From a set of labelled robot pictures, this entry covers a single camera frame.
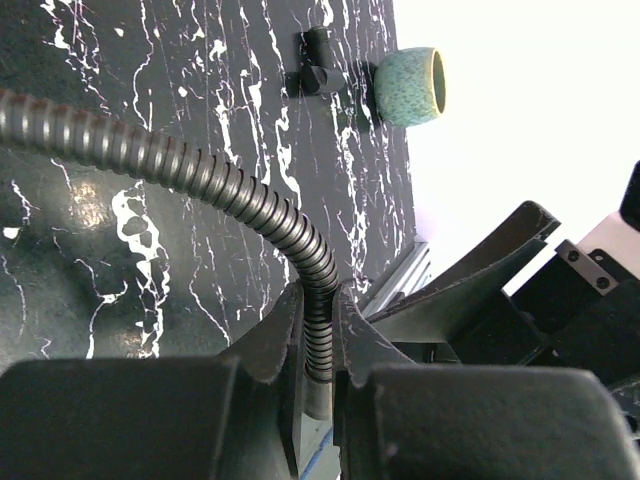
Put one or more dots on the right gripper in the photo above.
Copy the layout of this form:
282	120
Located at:
580	310

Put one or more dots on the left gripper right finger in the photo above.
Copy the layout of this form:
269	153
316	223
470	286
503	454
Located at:
396	419

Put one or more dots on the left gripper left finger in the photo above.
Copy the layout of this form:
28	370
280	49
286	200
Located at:
236	415

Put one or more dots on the black marble mat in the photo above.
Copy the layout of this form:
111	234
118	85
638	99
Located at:
95	264

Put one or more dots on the teal ceramic cup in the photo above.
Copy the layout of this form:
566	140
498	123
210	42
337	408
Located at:
410	87

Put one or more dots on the black hose fitting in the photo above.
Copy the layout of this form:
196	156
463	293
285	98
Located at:
317	73

